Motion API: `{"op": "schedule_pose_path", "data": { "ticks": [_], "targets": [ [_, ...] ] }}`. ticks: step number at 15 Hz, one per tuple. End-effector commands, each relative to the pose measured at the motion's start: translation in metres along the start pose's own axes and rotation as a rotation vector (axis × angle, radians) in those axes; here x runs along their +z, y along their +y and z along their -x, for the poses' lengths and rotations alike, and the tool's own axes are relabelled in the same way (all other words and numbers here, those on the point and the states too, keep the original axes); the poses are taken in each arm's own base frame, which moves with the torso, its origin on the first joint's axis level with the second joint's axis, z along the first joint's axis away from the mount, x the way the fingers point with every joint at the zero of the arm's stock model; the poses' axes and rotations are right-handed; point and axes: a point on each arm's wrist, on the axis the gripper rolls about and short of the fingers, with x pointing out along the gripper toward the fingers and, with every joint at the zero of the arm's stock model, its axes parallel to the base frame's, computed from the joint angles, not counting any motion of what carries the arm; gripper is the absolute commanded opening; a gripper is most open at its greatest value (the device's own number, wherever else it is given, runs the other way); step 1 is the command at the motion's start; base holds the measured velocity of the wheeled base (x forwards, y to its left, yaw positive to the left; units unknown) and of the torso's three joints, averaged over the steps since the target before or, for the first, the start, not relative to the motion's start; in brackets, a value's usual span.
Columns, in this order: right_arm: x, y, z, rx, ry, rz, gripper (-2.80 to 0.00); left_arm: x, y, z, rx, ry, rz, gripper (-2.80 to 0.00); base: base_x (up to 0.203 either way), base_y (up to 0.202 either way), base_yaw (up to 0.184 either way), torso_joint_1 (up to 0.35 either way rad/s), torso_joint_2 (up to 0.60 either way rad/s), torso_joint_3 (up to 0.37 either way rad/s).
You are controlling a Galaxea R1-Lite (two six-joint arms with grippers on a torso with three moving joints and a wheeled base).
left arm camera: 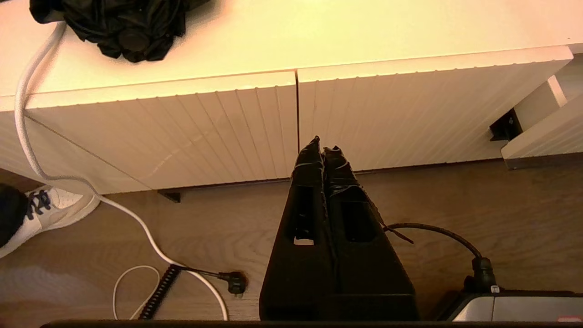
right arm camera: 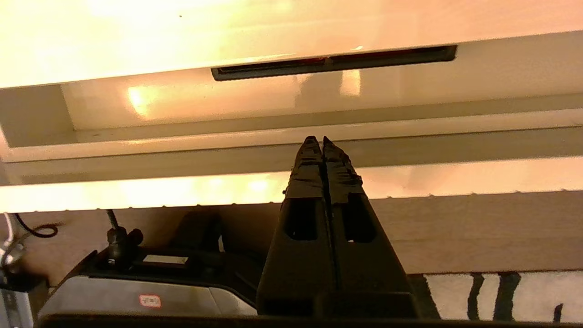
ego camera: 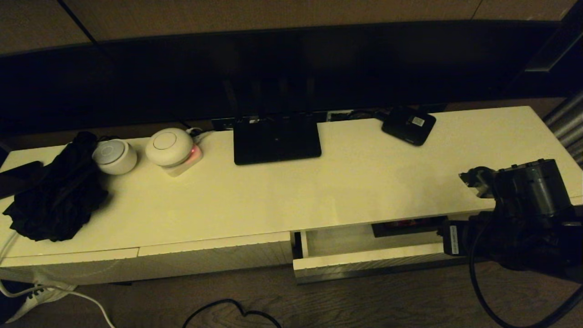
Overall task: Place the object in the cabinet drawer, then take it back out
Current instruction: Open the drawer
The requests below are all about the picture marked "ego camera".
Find black organizer box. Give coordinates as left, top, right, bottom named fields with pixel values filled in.
left=371, top=216, right=449, bottom=239

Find white pull-out drawer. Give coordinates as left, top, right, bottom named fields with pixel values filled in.
left=292, top=213, right=483, bottom=285

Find white TV cabinet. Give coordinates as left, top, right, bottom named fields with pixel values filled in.
left=0, top=106, right=583, bottom=287

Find black set-top box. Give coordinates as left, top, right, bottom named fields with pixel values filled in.
left=381, top=107, right=437, bottom=147

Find silver vertical tubes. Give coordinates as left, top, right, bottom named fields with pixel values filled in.
left=542, top=90, right=583, bottom=169

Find black router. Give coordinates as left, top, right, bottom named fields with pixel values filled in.
left=223, top=78, right=322, bottom=166

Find black television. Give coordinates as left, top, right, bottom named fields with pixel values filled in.
left=0, top=20, right=583, bottom=137

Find pink white charging base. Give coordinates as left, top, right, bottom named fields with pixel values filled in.
left=160, top=145, right=204, bottom=178

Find large white round device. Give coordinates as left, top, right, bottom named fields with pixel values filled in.
left=145, top=128, right=195, bottom=168

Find small white round speaker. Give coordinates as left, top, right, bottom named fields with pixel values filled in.
left=92, top=139, right=138, bottom=176

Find black crumpled cloth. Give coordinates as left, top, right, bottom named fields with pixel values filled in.
left=2, top=131, right=109, bottom=242

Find white sneaker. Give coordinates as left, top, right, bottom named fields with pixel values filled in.
left=5, top=282, right=77, bottom=324

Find black flat case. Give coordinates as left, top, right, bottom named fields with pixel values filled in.
left=0, top=161, right=45, bottom=200

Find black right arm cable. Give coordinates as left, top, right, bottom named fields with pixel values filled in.
left=468, top=219, right=583, bottom=328

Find dark angled frame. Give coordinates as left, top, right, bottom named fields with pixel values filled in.
left=509, top=0, right=583, bottom=98

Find black floor cable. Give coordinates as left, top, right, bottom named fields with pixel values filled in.
left=182, top=299, right=284, bottom=328

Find thick white cable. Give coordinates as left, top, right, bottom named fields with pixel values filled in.
left=0, top=230, right=114, bottom=328

